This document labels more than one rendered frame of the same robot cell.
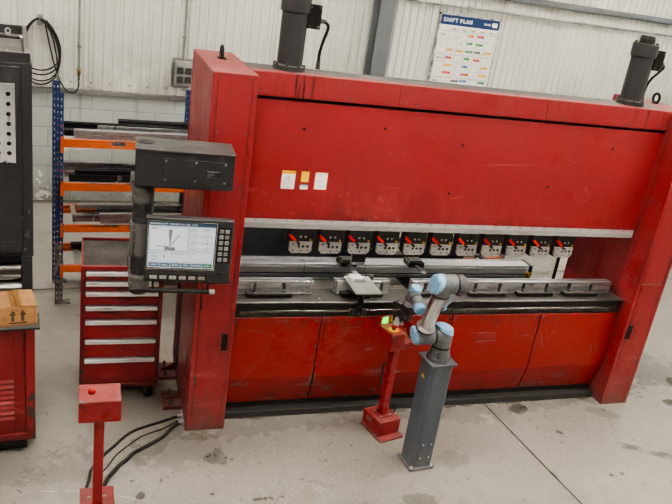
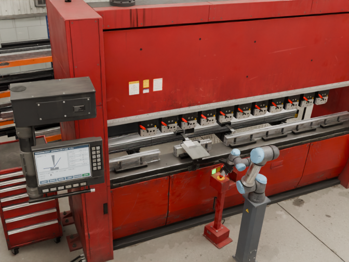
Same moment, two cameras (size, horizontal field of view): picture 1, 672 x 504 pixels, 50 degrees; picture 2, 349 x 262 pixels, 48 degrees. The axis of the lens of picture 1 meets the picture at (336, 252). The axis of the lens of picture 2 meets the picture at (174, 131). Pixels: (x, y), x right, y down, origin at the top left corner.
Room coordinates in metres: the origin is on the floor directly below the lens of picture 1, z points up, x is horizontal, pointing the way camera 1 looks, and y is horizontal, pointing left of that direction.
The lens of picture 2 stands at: (1.33, 0.27, 2.96)
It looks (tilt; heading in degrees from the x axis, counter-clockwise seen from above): 30 degrees down; 355
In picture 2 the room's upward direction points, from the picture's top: 3 degrees clockwise
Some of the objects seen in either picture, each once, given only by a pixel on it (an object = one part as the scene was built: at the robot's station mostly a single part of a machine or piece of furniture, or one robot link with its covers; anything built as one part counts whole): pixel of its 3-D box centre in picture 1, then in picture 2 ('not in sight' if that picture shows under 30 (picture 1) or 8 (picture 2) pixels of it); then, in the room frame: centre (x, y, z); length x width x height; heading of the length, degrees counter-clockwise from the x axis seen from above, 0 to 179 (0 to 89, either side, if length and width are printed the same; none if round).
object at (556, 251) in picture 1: (561, 244); (320, 95); (5.09, -1.63, 1.26); 0.15 x 0.09 x 0.17; 111
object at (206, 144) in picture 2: (361, 285); (192, 147); (4.56, -0.20, 0.92); 0.39 x 0.06 x 0.10; 111
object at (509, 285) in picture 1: (514, 285); (291, 127); (4.98, -1.33, 0.92); 1.67 x 0.06 x 0.10; 111
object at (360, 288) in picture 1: (362, 285); (195, 150); (4.40, -0.21, 1.00); 0.26 x 0.18 x 0.01; 21
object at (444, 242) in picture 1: (439, 242); (242, 109); (4.74, -0.69, 1.26); 0.15 x 0.09 x 0.17; 111
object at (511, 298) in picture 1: (440, 297); (245, 144); (4.72, -0.78, 0.85); 3.00 x 0.21 x 0.04; 111
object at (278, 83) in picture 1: (479, 102); (264, 8); (4.76, -0.76, 2.23); 3.00 x 0.10 x 0.14; 111
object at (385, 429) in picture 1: (383, 422); (218, 233); (4.27, -0.50, 0.06); 0.25 x 0.20 x 0.12; 35
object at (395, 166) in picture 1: (463, 175); (255, 62); (4.77, -0.76, 1.74); 3.00 x 0.08 x 0.80; 111
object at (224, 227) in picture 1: (188, 247); (69, 162); (3.57, 0.78, 1.42); 0.45 x 0.12 x 0.36; 107
